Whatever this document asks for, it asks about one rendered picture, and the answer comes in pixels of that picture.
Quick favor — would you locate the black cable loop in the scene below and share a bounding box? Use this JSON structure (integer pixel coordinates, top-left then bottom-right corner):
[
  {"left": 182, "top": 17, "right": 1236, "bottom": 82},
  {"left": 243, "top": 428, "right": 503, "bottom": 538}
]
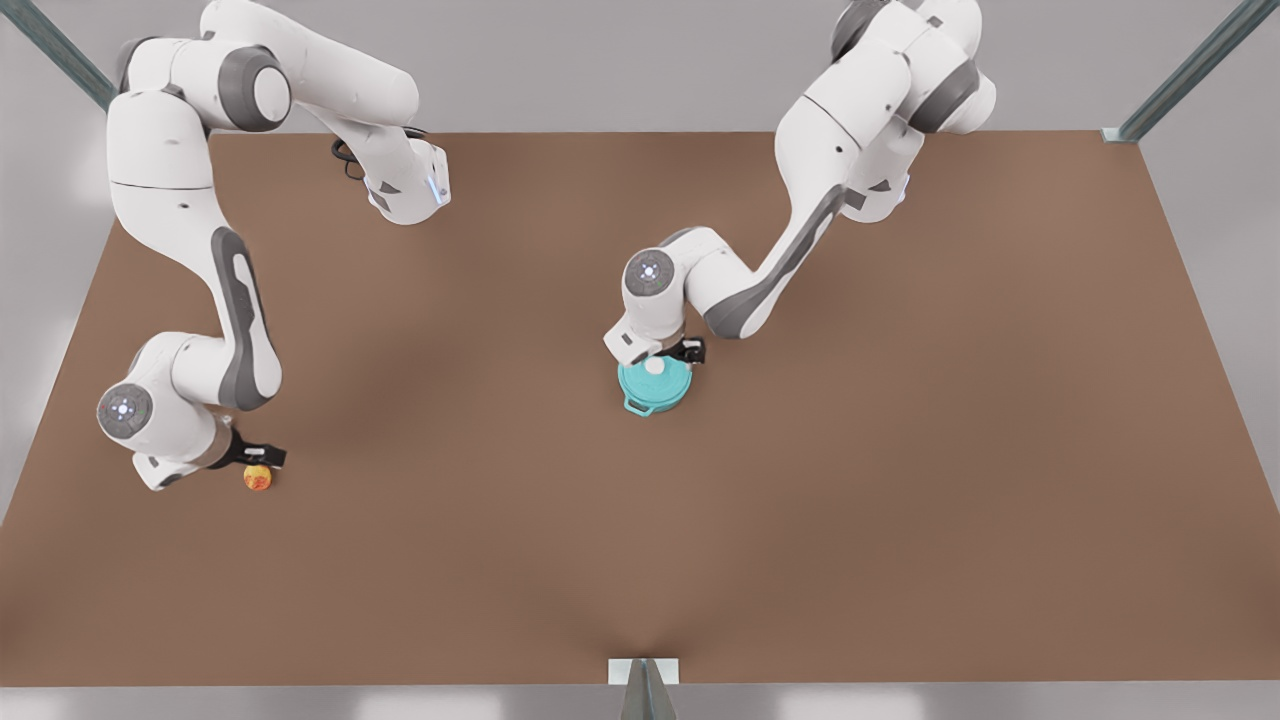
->
[{"left": 331, "top": 126, "right": 429, "bottom": 182}]

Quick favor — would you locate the teal pot lid white knob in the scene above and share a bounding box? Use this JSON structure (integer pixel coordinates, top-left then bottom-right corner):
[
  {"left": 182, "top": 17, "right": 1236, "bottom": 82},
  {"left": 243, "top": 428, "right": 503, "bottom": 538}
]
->
[{"left": 618, "top": 357, "right": 693, "bottom": 403}]

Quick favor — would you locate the teal pot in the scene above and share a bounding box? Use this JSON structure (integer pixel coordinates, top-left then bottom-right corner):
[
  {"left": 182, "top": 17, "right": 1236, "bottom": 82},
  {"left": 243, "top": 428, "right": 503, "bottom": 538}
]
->
[{"left": 618, "top": 360, "right": 693, "bottom": 418}]

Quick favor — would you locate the silver frame post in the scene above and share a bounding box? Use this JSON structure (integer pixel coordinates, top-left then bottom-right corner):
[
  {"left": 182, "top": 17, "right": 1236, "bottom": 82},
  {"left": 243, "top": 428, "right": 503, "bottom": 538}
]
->
[
  {"left": 1101, "top": 0, "right": 1280, "bottom": 144},
  {"left": 608, "top": 658, "right": 680, "bottom": 720},
  {"left": 0, "top": 0, "right": 118, "bottom": 112}
]

